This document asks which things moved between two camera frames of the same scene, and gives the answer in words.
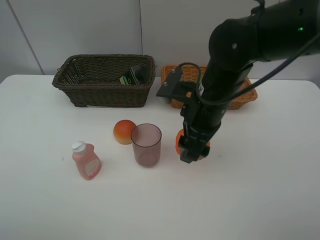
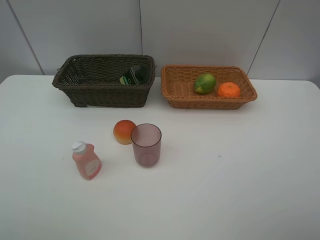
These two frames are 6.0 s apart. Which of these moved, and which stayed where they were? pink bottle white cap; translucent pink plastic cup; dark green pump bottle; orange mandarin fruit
Moved: orange mandarin fruit
Stayed: translucent pink plastic cup; pink bottle white cap; dark green pump bottle
